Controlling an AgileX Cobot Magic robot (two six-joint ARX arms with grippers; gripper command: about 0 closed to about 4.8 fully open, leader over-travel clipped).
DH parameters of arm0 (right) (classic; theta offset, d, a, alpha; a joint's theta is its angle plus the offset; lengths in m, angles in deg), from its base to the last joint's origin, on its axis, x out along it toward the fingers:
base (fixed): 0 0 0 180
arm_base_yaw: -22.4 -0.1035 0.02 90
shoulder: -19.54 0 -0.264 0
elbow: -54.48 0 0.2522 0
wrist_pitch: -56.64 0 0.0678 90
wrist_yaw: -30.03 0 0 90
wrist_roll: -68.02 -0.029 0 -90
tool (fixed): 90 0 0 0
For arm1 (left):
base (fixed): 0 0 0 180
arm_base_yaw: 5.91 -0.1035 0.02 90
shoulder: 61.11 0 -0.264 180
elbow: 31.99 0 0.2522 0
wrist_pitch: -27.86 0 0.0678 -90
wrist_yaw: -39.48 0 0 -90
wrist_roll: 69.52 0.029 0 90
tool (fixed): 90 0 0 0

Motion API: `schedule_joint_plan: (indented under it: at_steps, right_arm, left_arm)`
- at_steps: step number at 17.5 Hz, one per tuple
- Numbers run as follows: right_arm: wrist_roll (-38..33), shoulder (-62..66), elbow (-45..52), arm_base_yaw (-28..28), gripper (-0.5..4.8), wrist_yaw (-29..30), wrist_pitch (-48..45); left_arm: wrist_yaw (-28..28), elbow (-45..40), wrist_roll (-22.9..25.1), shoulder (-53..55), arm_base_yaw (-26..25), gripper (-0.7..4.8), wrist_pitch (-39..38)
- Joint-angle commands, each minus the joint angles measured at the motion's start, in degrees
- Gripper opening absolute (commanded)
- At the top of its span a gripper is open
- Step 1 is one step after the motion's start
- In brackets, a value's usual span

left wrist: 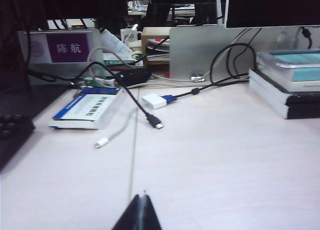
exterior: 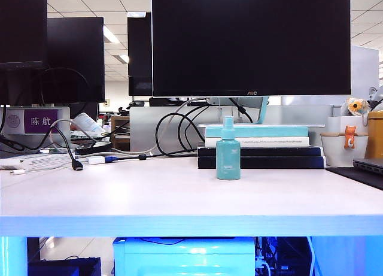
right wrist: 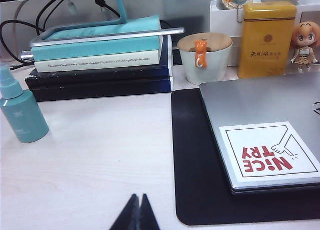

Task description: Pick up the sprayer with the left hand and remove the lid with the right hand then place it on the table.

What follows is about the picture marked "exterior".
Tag teal spray bottle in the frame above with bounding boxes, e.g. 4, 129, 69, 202
215, 116, 241, 181

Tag grey desk divider panel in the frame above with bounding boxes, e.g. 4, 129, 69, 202
129, 105, 335, 153

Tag brown wooden drawer box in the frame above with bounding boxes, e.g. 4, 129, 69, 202
110, 116, 131, 151

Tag pale teal monitor stand neck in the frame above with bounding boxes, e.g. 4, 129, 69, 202
256, 96, 272, 125

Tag teal book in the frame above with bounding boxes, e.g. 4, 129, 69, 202
205, 126, 309, 138

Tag white book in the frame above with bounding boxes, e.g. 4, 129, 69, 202
205, 136, 311, 147

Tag thin black box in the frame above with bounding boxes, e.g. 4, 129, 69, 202
197, 146, 324, 157

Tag thick black box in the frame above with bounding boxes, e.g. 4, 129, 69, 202
197, 156, 326, 169

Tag narrow black glossy monitor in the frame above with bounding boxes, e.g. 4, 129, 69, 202
127, 12, 153, 96

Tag white adapter with blue plug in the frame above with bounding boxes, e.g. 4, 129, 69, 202
86, 156, 116, 165

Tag flat black device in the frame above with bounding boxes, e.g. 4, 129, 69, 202
74, 145, 111, 156

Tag white lotion tube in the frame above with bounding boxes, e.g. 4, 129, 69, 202
73, 113, 105, 135

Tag large black AOC monitor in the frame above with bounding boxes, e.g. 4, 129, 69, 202
151, 0, 352, 97

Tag white drawer cabinet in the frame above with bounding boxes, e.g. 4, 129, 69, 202
113, 236, 257, 276

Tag black monitor matte back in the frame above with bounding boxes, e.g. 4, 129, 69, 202
47, 17, 105, 104

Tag purple and white name sign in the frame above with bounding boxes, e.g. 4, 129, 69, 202
5, 107, 71, 136

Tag printed paper sheets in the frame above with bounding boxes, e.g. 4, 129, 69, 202
0, 153, 75, 171

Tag orange cat figure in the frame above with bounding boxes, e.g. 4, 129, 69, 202
344, 125, 358, 150

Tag plush toy with flower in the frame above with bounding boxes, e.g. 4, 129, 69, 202
345, 96, 369, 117

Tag black mouse pad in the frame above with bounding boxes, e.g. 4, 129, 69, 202
325, 166, 383, 190

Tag black bag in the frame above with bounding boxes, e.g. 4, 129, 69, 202
28, 257, 102, 276

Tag grey laptop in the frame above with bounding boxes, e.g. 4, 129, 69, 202
352, 157, 383, 175

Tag yellow canister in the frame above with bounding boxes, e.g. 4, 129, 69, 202
365, 110, 383, 159

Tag white partition board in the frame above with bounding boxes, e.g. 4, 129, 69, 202
351, 45, 380, 93

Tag grey white figurine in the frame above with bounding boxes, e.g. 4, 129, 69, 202
369, 86, 383, 112

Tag black monitor with button row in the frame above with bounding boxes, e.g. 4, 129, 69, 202
0, 0, 48, 106

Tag looped black cable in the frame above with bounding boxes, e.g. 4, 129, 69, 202
155, 104, 210, 157

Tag black cable with ferrite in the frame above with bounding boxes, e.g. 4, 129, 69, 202
115, 150, 199, 162

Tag black monitor power cable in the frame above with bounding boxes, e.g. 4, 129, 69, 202
229, 97, 254, 123

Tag long grey-white cable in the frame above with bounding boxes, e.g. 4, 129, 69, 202
110, 98, 207, 157

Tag black HDMI cable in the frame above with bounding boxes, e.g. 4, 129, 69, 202
0, 125, 84, 172

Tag white monitor base plate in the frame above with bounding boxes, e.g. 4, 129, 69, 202
198, 123, 326, 128

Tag white arched cable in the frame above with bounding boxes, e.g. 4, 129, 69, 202
48, 118, 102, 145

